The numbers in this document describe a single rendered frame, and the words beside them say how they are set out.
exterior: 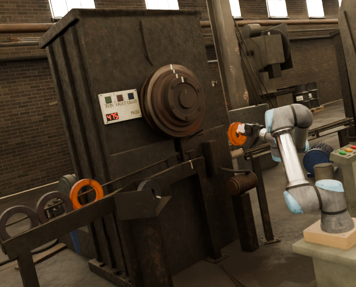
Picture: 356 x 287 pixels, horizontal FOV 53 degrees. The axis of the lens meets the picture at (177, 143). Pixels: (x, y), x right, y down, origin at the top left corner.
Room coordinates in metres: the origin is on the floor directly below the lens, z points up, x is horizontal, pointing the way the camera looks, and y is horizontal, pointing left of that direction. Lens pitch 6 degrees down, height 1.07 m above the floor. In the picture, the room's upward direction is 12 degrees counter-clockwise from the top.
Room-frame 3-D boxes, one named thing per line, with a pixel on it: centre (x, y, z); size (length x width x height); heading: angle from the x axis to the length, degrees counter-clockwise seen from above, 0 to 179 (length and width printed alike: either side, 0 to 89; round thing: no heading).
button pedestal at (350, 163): (2.16, -1.02, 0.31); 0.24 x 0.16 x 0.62; 127
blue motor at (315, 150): (4.02, -1.58, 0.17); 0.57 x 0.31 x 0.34; 147
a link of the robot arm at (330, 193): (1.64, -0.66, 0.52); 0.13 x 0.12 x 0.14; 83
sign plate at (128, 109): (2.21, 0.30, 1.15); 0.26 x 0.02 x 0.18; 127
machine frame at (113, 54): (2.67, 0.22, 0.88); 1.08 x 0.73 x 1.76; 127
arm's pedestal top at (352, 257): (1.64, -0.67, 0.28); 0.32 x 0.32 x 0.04; 35
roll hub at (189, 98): (2.25, -0.10, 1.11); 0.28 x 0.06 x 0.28; 127
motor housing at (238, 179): (2.42, -0.38, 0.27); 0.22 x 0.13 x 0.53; 127
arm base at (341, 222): (1.64, -0.67, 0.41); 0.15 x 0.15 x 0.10
